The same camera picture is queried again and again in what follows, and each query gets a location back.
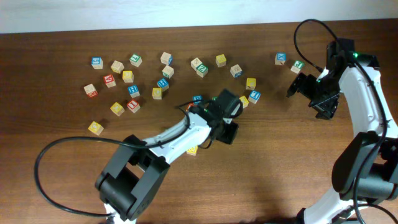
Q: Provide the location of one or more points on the blue T block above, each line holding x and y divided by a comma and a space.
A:
254, 96

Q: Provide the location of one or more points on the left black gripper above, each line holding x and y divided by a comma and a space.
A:
229, 135

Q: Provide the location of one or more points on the plain wood block green side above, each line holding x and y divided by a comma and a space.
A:
168, 71

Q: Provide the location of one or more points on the yellow block right lower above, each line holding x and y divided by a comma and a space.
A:
244, 101

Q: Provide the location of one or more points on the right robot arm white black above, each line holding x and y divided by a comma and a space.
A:
365, 174

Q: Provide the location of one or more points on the red I block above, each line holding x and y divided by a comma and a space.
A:
133, 106

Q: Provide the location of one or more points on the green J block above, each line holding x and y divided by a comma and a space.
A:
297, 66

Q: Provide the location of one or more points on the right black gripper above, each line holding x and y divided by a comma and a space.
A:
325, 109

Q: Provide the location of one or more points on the blue H block upper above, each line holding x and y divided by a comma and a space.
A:
163, 84

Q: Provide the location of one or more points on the plain wood block blue side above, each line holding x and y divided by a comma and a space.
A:
166, 58

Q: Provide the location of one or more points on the blue H block left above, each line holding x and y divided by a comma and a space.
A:
133, 91

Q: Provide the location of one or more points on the wood block blue side right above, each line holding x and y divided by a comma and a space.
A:
236, 71

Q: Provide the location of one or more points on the blue h block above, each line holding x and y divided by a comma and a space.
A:
133, 91
163, 84

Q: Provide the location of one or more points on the wood block red side left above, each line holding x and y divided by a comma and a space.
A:
90, 90

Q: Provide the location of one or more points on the red Y block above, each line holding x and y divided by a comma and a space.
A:
109, 81

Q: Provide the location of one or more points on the yellow S block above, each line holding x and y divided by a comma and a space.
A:
192, 151

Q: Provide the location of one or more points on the green L block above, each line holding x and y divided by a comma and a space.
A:
135, 60

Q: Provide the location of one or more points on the green Z block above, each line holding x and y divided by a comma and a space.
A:
202, 70

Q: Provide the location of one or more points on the yellow block centre left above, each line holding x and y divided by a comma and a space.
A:
157, 93

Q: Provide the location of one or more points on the yellow block top centre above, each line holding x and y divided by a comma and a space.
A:
221, 60

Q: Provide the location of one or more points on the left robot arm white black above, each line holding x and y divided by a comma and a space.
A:
133, 176

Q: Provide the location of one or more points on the blue P block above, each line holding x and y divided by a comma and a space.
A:
196, 99

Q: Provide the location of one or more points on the yellow block far lower left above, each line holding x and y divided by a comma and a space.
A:
95, 128

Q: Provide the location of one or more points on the plain wood block left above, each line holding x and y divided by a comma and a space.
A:
117, 67

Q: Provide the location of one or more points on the blue X block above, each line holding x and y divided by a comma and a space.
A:
280, 58

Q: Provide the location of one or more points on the yellow G block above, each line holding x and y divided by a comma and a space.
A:
128, 76

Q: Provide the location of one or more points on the yellow block right upper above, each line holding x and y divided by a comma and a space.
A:
250, 83

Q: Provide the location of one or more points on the blue number five block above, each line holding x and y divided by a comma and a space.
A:
97, 63

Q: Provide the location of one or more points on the leaf wood block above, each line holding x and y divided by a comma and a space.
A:
195, 63

